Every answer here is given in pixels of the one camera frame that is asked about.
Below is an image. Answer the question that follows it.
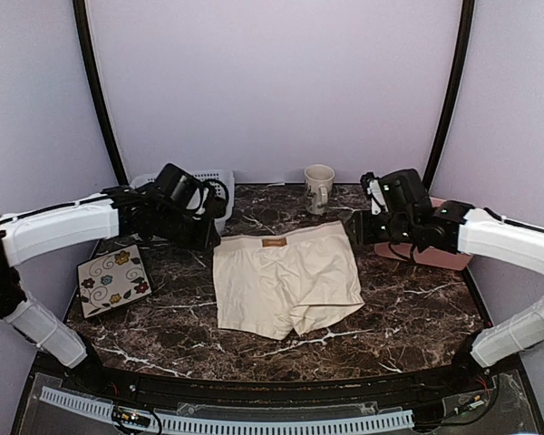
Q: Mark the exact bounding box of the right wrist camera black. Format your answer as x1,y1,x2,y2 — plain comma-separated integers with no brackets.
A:
378,169,432,214

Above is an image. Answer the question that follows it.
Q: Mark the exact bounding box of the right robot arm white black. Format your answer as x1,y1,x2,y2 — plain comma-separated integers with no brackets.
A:
345,200,544,393

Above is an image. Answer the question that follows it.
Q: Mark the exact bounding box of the pink divided organizer tray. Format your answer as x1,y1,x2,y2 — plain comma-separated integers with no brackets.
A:
374,212,472,271

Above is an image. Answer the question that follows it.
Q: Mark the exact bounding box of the right black frame post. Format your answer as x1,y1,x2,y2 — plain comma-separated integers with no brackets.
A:
423,0,476,189

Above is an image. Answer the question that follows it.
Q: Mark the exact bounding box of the floral square tile coaster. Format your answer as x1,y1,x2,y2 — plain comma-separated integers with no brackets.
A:
77,245,152,319

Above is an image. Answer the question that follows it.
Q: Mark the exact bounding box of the black frame post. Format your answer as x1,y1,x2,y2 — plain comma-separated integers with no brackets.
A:
423,0,476,189
72,0,129,185

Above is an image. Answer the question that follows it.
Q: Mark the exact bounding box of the white slotted cable duct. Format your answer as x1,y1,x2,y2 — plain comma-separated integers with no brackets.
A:
39,387,414,435

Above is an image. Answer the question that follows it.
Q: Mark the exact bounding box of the cream ceramic mug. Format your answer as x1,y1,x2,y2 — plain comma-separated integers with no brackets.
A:
304,164,335,215

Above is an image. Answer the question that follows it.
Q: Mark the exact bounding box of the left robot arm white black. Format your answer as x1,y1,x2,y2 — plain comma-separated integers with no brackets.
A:
0,182,229,395

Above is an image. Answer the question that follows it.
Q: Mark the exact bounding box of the black front table rail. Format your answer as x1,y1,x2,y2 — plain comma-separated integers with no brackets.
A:
26,351,522,411

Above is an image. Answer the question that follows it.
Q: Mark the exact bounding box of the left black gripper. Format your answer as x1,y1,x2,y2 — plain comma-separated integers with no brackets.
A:
153,207,220,252

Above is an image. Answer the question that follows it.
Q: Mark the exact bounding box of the cream cotton boxer underwear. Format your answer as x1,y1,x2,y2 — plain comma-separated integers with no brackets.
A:
212,221,364,340

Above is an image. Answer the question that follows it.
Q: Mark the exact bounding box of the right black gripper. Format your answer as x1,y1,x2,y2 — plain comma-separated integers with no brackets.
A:
347,208,418,244

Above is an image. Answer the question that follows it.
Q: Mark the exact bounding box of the white plastic laundry basket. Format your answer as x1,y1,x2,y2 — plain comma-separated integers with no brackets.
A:
130,169,235,234

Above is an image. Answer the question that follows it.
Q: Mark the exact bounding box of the left black frame post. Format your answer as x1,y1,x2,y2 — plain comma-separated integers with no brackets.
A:
72,0,129,185

